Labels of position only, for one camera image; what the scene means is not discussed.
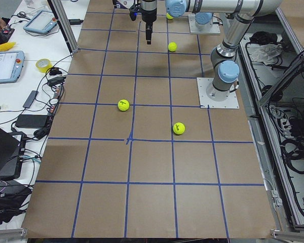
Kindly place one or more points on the tennis ball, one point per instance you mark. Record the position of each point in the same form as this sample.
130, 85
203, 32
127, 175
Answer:
169, 17
178, 128
172, 46
123, 105

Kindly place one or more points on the black laptop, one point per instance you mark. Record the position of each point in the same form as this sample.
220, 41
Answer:
12, 147

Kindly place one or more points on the tennis ball centre right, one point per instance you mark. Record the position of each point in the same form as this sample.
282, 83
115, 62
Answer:
178, 128

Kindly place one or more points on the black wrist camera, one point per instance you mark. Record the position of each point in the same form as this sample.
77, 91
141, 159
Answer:
134, 10

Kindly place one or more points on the black power adapter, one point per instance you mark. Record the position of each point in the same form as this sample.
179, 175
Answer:
31, 121

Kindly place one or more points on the yellow tape roll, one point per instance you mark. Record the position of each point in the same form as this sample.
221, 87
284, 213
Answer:
43, 65

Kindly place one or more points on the grey usb hub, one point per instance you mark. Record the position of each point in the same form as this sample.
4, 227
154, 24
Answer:
30, 99

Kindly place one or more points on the far teach pendant tablet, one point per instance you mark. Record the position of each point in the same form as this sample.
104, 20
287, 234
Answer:
42, 23

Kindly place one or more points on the tennis ball centre left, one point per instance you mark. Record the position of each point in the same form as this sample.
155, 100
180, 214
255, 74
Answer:
123, 105

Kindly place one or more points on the tennis ball upper middle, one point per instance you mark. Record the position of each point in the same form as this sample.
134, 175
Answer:
172, 46

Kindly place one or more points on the crumpled white cloth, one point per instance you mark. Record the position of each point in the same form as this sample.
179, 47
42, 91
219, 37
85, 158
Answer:
266, 54

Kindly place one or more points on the yellow plastic object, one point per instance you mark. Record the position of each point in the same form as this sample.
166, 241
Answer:
7, 46

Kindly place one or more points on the aluminium frame post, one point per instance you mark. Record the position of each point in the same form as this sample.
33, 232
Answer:
64, 25

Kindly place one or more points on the tennis ball far top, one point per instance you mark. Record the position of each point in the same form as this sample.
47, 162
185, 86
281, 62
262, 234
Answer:
169, 17

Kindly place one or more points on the near teach pendant tablet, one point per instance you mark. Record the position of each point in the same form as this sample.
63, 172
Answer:
11, 64

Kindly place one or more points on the black scissors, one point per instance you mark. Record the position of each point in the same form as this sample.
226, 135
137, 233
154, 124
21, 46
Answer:
22, 15

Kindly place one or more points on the teach pendant tablet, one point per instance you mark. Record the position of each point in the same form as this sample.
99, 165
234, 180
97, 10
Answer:
42, 23
11, 64

